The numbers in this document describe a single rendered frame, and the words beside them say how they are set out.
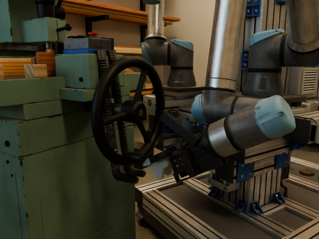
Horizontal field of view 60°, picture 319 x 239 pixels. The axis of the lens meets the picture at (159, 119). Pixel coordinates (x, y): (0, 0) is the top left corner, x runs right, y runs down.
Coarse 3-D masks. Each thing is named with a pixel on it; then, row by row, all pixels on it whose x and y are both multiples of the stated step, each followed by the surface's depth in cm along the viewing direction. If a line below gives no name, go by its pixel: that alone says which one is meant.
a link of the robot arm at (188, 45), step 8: (176, 40) 136; (168, 48) 137; (176, 48) 136; (184, 48) 136; (192, 48) 138; (168, 56) 137; (176, 56) 137; (184, 56) 137; (192, 56) 139; (168, 64) 141; (176, 64) 138; (184, 64) 137; (192, 64) 140
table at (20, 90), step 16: (0, 80) 61; (16, 80) 64; (32, 80) 67; (48, 80) 71; (64, 80) 75; (128, 80) 97; (0, 96) 61; (16, 96) 64; (32, 96) 68; (48, 96) 71; (64, 96) 73; (80, 96) 70; (112, 96) 78
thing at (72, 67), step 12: (60, 60) 75; (72, 60) 72; (84, 60) 70; (96, 60) 71; (108, 60) 75; (60, 72) 76; (72, 72) 73; (84, 72) 70; (96, 72) 72; (120, 72) 79; (72, 84) 74; (84, 84) 71; (96, 84) 72; (120, 84) 80
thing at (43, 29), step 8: (24, 24) 87; (32, 24) 85; (40, 24) 83; (48, 24) 82; (56, 24) 84; (64, 24) 86; (24, 32) 88; (32, 32) 86; (40, 32) 84; (48, 32) 82; (56, 32) 84; (64, 32) 87; (24, 40) 89; (32, 40) 86; (40, 40) 84; (48, 40) 82; (56, 40) 85
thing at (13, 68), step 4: (4, 64) 76; (8, 64) 77; (12, 64) 78; (16, 64) 79; (20, 64) 80; (4, 68) 76; (8, 68) 77; (12, 68) 78; (16, 68) 79; (20, 68) 80; (128, 68) 120; (4, 72) 77; (8, 72) 77; (12, 72) 78; (16, 72) 79; (20, 72) 80; (24, 72) 81
